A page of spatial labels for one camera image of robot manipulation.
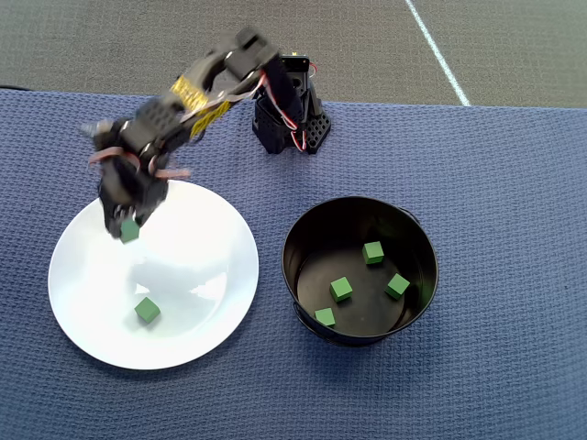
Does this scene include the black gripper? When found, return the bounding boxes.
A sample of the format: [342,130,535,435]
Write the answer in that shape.
[94,137,169,239]

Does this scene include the white round plate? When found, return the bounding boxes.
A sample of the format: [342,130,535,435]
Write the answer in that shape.
[47,179,260,371]

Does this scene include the black metal bucket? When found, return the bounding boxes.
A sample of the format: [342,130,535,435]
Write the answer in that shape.
[280,195,440,347]

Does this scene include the blue woven tablecloth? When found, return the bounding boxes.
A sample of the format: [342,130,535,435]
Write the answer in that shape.
[0,88,587,440]

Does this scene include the wrist camera board with mount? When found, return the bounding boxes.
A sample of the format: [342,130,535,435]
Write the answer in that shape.
[81,119,114,141]

